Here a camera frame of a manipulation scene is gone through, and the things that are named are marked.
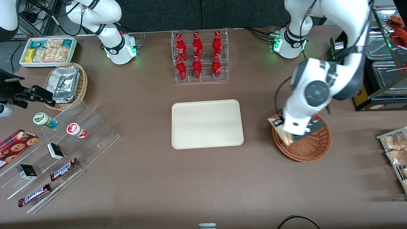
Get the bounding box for green lid white cup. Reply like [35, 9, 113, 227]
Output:
[33, 112, 58, 129]

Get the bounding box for red sausages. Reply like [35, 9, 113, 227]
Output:
[386, 15, 407, 49]

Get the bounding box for black food warmer appliance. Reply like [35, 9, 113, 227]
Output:
[329, 6, 407, 112]

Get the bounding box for silver foil pack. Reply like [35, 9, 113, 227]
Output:
[52, 75, 79, 103]
[48, 66, 80, 84]

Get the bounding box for clear acrylic bottle rack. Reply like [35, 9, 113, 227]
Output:
[171, 28, 229, 84]

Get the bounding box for white rectangular snack bin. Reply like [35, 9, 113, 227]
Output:
[19, 37, 78, 68]

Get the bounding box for red cola bottle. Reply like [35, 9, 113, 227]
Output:
[212, 31, 223, 59]
[176, 57, 187, 81]
[192, 56, 203, 80]
[211, 55, 222, 80]
[192, 32, 204, 61]
[176, 33, 188, 61]

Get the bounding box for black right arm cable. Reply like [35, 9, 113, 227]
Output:
[25, 0, 85, 36]

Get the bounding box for clear cracker bag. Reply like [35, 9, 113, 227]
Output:
[52, 47, 71, 63]
[45, 38, 64, 49]
[33, 48, 54, 63]

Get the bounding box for small black box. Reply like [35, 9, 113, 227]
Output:
[47, 143, 65, 160]
[17, 164, 38, 180]

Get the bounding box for red lid white cup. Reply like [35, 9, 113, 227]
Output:
[66, 123, 88, 139]

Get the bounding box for triangle sandwich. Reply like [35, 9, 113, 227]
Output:
[267, 113, 295, 146]

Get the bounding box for black left base cables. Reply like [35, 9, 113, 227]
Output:
[244, 27, 275, 44]

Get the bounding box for cream rectangular tray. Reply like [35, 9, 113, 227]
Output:
[171, 99, 245, 150]

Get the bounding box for light wicker basket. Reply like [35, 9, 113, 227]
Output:
[43, 62, 88, 111]

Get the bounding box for aluminium frame structure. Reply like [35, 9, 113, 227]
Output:
[17, 0, 59, 36]

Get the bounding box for yellow snack pack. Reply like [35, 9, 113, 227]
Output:
[24, 48, 37, 63]

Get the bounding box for snickers bar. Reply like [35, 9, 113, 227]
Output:
[17, 183, 52, 208]
[49, 158, 80, 182]

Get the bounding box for clear acrylic stepped display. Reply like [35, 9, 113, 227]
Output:
[0, 100, 121, 214]

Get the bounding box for red cookie box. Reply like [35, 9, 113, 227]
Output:
[0, 129, 39, 169]

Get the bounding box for black looped cable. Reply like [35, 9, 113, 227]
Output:
[276, 215, 322, 229]

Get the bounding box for round brown wicker basket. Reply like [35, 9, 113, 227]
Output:
[272, 113, 332, 163]

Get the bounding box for steel food pan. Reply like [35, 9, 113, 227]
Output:
[371, 60, 407, 89]
[366, 29, 397, 61]

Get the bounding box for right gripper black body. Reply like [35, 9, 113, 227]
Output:
[0, 69, 25, 104]

